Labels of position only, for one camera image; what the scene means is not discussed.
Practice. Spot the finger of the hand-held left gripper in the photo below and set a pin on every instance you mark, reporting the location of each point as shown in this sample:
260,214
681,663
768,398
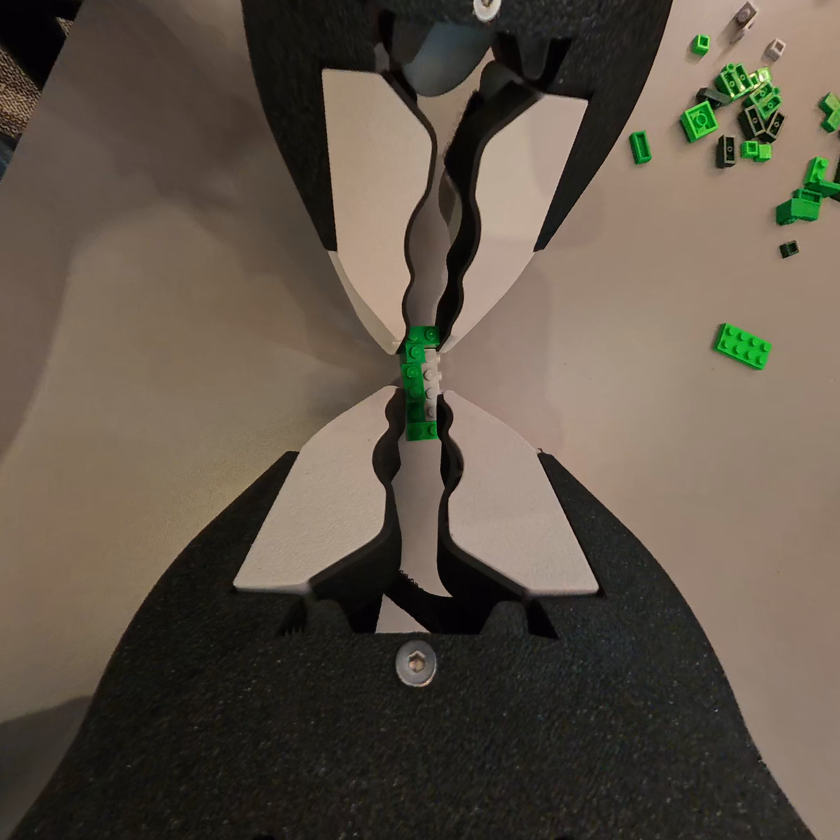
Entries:
518,184
367,177

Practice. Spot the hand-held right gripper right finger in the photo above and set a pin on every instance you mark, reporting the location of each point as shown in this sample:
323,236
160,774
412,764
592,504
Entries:
518,518

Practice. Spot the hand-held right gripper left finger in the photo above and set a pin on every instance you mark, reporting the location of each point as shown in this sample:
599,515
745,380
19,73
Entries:
315,512

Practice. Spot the green flat plate brick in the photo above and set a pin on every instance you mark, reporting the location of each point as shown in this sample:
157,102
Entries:
741,346

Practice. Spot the grey desk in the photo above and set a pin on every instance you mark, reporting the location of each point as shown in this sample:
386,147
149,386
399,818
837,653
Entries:
164,328

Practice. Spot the green and grey brick assembly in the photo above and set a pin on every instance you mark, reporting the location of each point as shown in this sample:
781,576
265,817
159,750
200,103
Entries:
415,374

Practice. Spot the pile of loose bricks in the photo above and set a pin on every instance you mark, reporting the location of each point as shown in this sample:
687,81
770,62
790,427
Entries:
699,121

